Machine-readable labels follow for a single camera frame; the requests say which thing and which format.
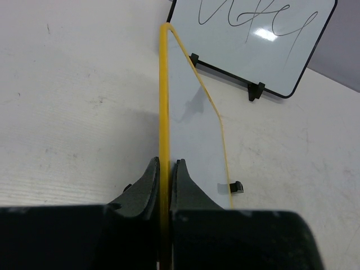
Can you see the black whiteboard stand right foot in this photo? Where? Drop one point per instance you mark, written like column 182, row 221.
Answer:
column 255, row 91

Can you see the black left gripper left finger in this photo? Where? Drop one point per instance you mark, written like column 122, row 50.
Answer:
column 135, row 227

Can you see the black whiteboard stand foot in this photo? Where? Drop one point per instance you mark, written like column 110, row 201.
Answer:
column 255, row 91
column 194, row 59

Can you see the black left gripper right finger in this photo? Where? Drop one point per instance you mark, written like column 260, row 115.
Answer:
column 193, row 230

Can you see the black framed whiteboard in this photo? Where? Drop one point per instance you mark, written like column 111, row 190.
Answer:
column 268, row 42

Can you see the black whiteboard stand left foot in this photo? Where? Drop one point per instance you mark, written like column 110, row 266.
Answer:
column 194, row 59

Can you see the yellow framed whiteboard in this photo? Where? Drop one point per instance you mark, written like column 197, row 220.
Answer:
column 190, row 128

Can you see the metal whiteboard kickstand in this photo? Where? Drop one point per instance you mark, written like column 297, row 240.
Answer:
column 236, row 187

